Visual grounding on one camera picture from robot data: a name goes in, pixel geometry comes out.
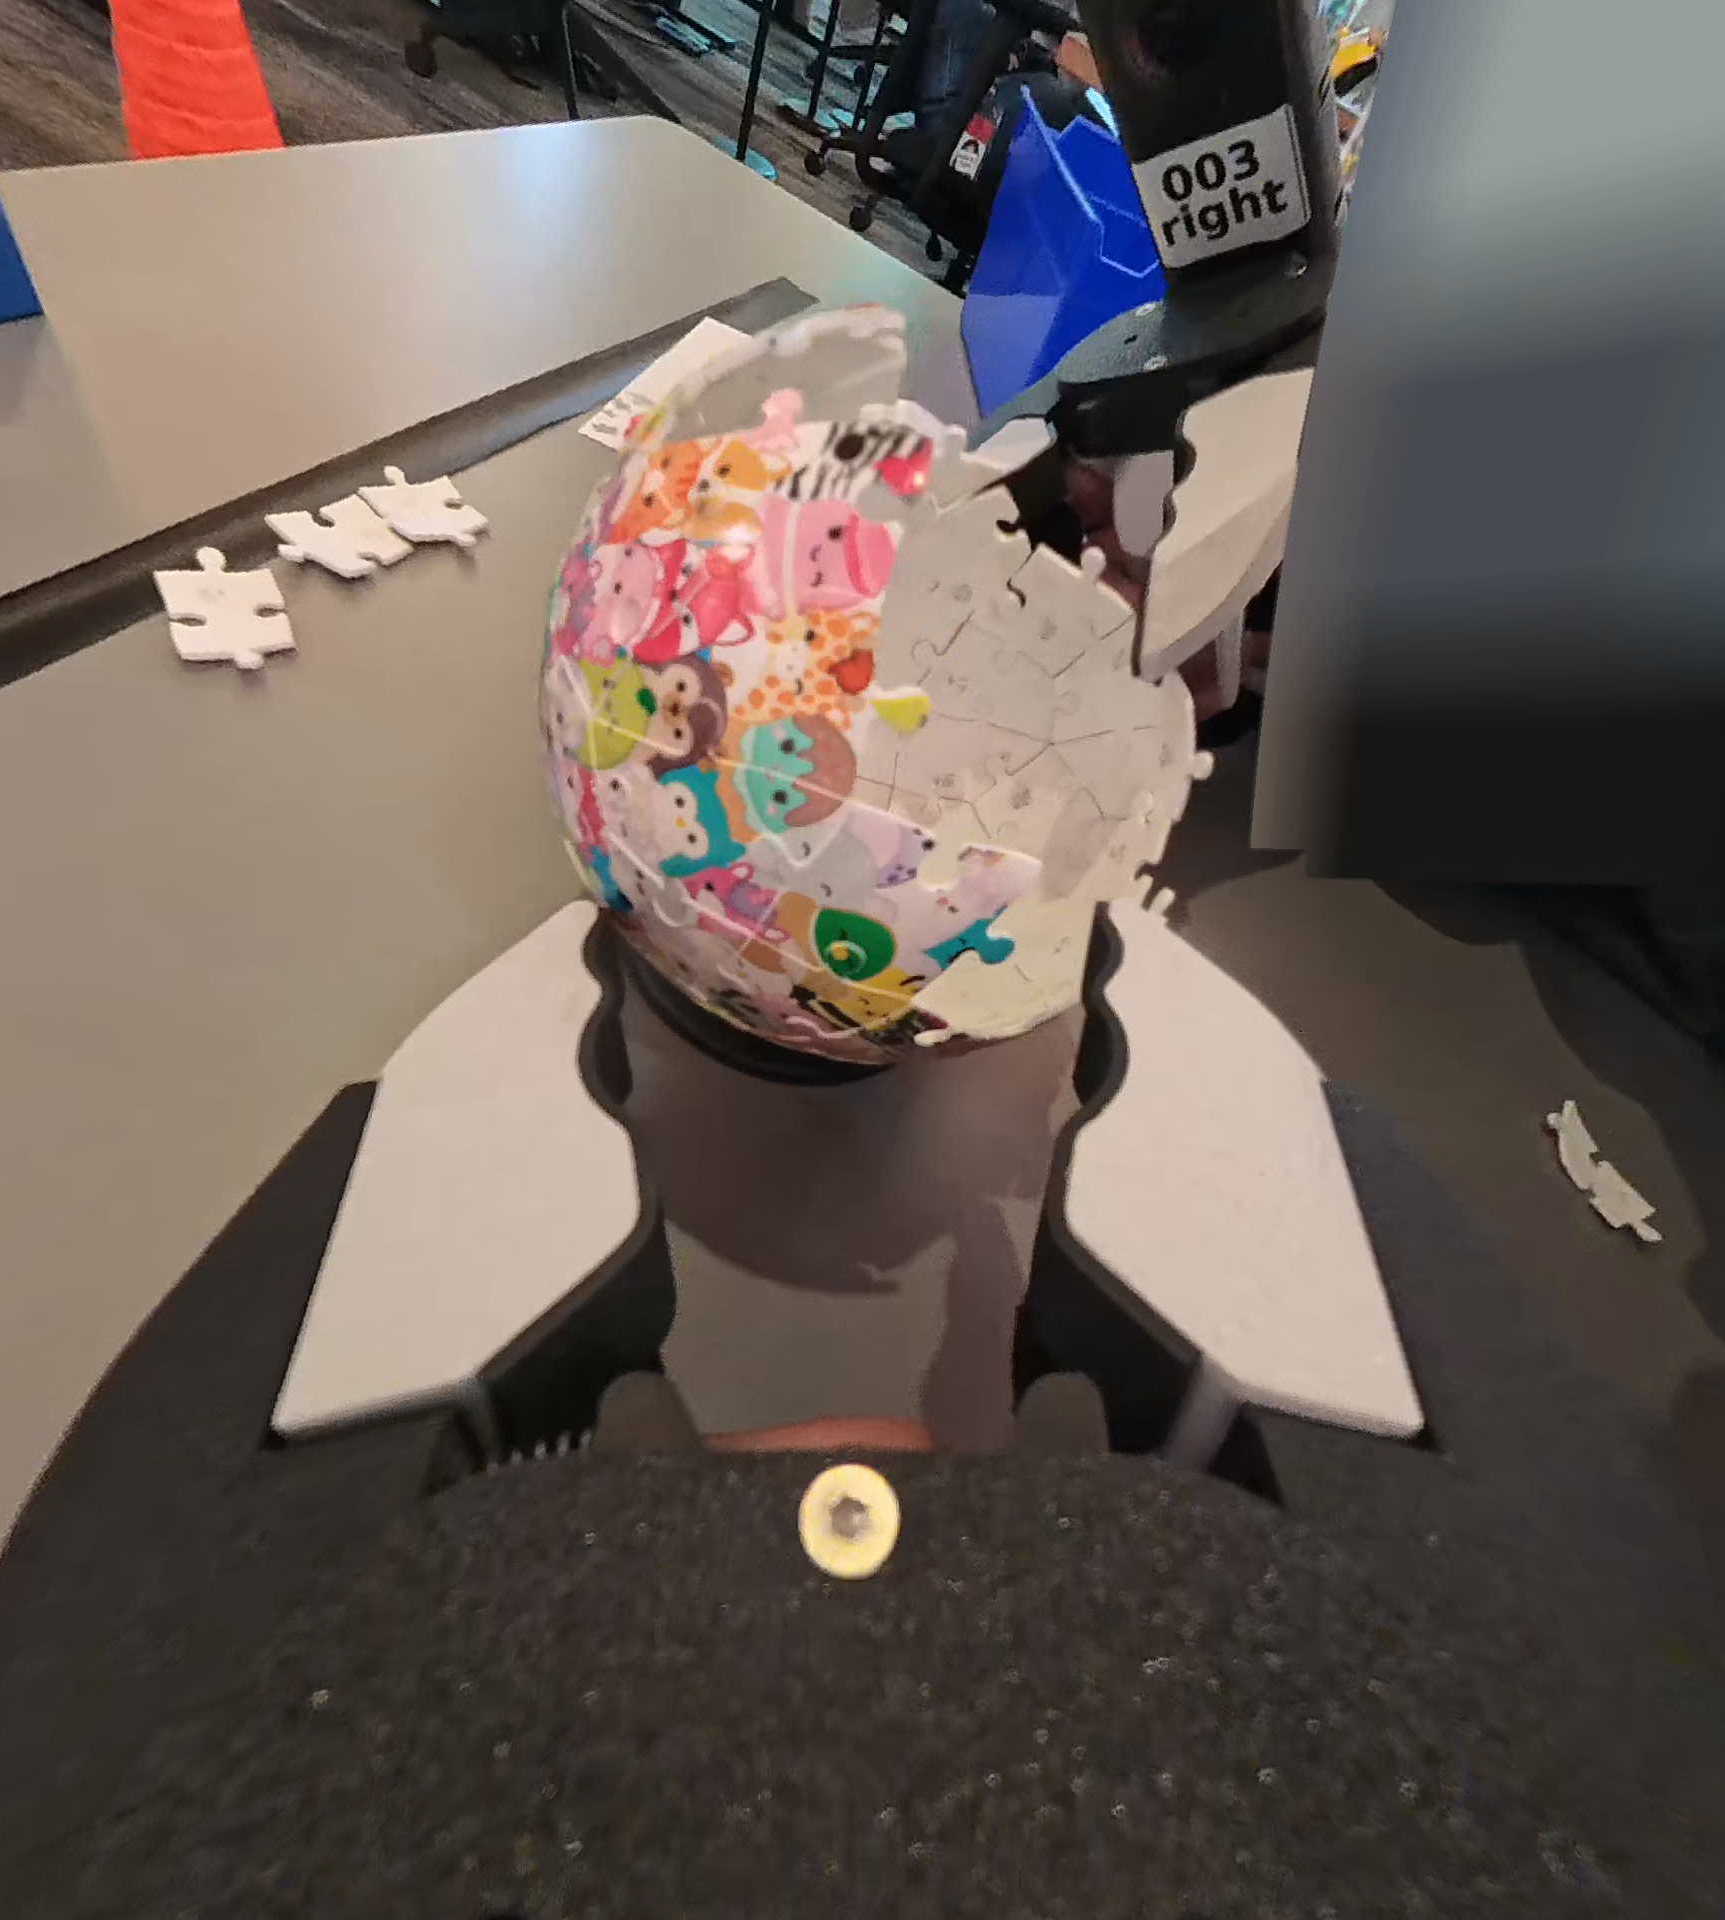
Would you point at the puzzle instruction leaflet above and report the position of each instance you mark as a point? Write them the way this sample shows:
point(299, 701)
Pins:
point(668, 376)

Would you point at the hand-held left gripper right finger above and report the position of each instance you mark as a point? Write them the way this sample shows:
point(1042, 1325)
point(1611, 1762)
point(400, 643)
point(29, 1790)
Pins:
point(1237, 1230)

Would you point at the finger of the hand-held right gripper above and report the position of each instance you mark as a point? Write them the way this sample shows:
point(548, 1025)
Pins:
point(1237, 511)

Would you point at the orange plastic object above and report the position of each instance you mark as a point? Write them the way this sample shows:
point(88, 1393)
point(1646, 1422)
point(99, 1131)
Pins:
point(188, 76)

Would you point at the colourful puzzle ball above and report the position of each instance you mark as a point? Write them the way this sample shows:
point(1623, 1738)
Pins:
point(802, 691)

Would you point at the black ball stand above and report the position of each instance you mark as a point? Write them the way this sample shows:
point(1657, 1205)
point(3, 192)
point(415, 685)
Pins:
point(773, 1051)

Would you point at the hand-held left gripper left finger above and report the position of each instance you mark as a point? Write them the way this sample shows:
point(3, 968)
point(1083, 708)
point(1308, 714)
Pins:
point(459, 1230)

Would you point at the blue plastic bin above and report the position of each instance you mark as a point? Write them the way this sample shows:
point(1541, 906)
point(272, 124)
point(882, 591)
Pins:
point(1058, 241)

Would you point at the white puzzle piece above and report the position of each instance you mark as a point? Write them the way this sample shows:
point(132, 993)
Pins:
point(224, 610)
point(1603, 1171)
point(339, 541)
point(422, 504)

